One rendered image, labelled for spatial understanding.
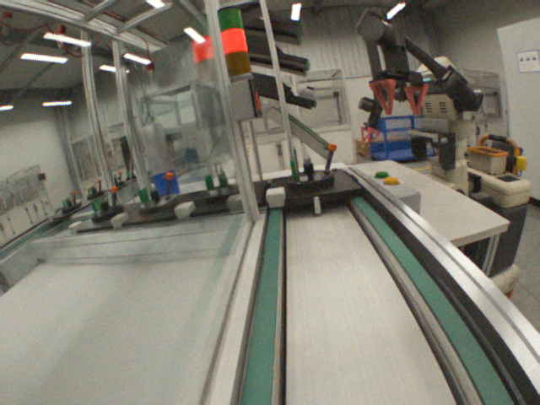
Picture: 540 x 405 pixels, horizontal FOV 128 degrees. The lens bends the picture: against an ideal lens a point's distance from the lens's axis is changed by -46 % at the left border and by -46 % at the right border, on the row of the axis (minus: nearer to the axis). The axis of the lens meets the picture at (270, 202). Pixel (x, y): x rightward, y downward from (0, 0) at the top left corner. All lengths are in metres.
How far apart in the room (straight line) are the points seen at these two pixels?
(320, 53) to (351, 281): 9.49
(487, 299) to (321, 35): 9.84
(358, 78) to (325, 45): 1.78
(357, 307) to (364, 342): 0.06
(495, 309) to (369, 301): 0.17
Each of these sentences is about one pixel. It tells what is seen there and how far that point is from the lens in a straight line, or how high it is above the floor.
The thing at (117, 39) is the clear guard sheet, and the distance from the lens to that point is 0.19.
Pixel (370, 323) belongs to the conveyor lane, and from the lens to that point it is 0.32.
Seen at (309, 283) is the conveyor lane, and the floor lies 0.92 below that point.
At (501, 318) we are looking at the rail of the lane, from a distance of 0.30.
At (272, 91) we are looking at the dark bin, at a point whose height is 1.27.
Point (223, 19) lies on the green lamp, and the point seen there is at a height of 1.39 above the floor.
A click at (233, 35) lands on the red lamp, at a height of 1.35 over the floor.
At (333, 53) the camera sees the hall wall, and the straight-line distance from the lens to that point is 9.81.
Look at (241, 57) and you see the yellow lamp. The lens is 0.49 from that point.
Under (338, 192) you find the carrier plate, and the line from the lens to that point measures 0.60.
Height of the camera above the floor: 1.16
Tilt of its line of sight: 19 degrees down
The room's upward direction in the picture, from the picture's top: 11 degrees counter-clockwise
